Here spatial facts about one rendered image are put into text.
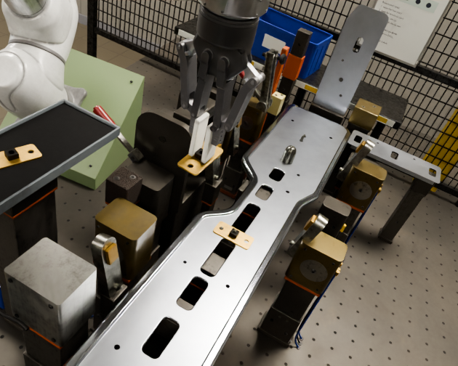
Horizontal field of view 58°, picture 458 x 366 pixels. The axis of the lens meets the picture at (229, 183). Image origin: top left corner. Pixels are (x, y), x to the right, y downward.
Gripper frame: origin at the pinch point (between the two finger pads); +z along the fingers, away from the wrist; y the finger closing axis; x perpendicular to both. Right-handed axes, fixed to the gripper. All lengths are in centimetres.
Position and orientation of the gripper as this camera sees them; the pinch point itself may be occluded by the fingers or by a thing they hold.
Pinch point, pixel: (204, 138)
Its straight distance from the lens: 64.9
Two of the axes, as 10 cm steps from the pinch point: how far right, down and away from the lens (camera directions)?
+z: -1.9, 7.1, 6.7
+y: 8.4, 4.8, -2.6
